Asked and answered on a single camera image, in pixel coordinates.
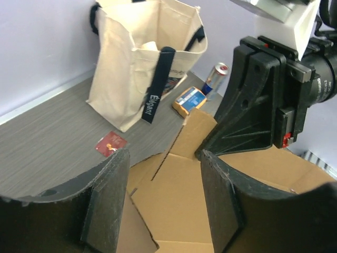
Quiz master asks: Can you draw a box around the beige canvas tote bag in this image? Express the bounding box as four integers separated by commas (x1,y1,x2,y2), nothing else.
87,1,207,132

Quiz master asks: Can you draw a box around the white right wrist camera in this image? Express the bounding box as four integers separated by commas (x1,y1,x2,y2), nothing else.
232,0,321,59

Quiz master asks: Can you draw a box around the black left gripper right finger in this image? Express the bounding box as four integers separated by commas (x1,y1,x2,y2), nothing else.
200,150,336,252

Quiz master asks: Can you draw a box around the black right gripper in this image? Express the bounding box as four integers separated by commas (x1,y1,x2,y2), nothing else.
195,36,319,155

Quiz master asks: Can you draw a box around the orange blue small box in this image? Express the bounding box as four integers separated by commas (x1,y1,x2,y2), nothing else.
172,86,207,118

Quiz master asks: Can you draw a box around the small red card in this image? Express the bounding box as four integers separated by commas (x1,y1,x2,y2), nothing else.
95,131,127,157

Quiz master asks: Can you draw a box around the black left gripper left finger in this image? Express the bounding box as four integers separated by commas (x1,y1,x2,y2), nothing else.
1,148,130,252

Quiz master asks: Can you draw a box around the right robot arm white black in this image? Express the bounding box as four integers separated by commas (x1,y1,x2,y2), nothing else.
195,1,336,158

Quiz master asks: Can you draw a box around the silver blue energy drink can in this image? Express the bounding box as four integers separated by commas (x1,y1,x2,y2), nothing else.
202,62,230,101

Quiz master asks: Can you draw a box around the brown cardboard box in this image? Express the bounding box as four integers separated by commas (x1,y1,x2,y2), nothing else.
127,109,336,252

